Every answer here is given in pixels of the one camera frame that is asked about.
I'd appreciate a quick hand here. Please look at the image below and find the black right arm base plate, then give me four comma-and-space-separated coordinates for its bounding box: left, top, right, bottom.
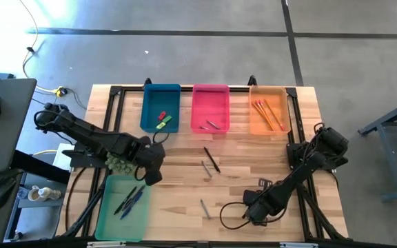
286, 141, 349, 172

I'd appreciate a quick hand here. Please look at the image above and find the blue plastic bin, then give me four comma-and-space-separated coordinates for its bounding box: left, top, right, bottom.
139, 83, 182, 134

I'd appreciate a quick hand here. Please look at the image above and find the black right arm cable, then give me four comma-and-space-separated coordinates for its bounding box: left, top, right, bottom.
218, 201, 289, 231

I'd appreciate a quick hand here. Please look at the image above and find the black aluminium table frame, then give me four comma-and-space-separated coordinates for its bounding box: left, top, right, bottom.
57, 75, 349, 244

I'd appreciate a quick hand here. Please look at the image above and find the grey desk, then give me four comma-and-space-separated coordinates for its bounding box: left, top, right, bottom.
0, 77, 38, 174

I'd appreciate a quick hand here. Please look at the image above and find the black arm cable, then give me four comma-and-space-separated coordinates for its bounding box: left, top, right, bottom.
134, 130, 171, 183
218, 201, 289, 231

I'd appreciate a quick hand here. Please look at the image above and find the cream ceramic object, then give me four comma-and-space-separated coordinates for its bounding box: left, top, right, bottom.
27, 185, 63, 203

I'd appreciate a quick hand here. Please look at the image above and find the orange plastic bin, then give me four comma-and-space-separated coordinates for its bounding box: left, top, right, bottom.
248, 85, 293, 136

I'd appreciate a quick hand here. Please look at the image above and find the pink plastic bin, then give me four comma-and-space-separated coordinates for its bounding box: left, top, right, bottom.
190, 83, 231, 134

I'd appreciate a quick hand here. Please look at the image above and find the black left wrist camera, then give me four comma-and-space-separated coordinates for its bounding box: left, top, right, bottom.
145, 172, 163, 187

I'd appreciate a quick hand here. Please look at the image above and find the green succulent in patterned pot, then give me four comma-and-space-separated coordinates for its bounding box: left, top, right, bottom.
104, 151, 138, 175

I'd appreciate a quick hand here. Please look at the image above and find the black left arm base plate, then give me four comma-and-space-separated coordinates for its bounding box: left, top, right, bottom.
62, 141, 112, 169

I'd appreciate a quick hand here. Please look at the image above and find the white paper sheet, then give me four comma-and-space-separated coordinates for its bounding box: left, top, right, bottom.
52, 142, 74, 172

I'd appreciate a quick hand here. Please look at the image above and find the teal plastic bin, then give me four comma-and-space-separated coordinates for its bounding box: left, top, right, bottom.
94, 174, 152, 242

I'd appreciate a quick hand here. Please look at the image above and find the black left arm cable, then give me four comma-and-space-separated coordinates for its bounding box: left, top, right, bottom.
134, 130, 171, 183

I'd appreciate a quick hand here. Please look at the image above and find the blue pen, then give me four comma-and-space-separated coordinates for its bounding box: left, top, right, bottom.
120, 191, 143, 220

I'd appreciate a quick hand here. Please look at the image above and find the blue-grey metal workbench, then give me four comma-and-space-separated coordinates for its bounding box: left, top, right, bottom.
358, 94, 397, 204

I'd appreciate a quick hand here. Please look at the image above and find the black pen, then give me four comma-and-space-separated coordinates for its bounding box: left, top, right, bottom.
203, 146, 222, 174
113, 185, 139, 216

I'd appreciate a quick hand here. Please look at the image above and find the thin floor cable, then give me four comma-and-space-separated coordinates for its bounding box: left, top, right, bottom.
18, 0, 61, 94

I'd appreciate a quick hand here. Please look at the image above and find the black computer mouse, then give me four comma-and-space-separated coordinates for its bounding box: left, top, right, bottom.
0, 176, 18, 210

